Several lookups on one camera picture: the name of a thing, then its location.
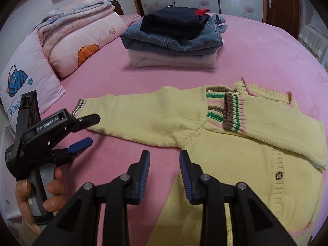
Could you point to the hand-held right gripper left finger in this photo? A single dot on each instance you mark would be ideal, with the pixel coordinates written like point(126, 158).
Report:
point(144, 171)

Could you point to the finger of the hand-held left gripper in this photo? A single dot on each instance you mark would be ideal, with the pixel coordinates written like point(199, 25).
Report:
point(80, 144)
point(89, 120)

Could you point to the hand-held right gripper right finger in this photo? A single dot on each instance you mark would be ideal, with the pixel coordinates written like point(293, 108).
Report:
point(185, 176)

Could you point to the yellow striped knit sweater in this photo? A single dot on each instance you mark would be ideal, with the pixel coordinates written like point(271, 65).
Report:
point(158, 112)

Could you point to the person's left forearm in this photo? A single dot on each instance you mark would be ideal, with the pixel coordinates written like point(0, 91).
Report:
point(27, 233)

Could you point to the folded grey and cream clothes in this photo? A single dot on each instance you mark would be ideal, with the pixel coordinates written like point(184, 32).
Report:
point(194, 43)

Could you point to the person's left hand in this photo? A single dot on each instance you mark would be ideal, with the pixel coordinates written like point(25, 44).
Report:
point(54, 188)

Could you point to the white dotted cloth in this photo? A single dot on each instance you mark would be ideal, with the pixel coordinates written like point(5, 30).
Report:
point(6, 184)

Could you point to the pink printed pillow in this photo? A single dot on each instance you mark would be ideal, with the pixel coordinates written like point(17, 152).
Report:
point(28, 82)

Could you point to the pink flower print quilt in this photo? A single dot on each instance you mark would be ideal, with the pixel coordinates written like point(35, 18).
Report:
point(76, 38)

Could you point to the folded white garment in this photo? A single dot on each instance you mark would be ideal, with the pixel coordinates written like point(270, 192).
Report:
point(174, 60)

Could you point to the pale floral folded blanket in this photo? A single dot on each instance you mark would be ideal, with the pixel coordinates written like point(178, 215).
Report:
point(74, 7)

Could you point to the wooden headboard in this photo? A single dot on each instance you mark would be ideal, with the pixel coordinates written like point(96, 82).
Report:
point(118, 7)

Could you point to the folded navy garment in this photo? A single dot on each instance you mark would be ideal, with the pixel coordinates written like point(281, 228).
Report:
point(169, 20)

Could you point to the pink fleece blanket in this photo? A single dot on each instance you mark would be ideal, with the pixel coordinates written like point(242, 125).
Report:
point(256, 56)

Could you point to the floral sliding door wardrobe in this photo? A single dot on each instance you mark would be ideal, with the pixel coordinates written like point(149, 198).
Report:
point(235, 0)

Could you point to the white lace covered furniture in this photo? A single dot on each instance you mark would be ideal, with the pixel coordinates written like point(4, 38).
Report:
point(312, 38)

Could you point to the brown wooden door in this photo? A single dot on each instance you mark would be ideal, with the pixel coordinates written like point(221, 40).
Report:
point(284, 10)

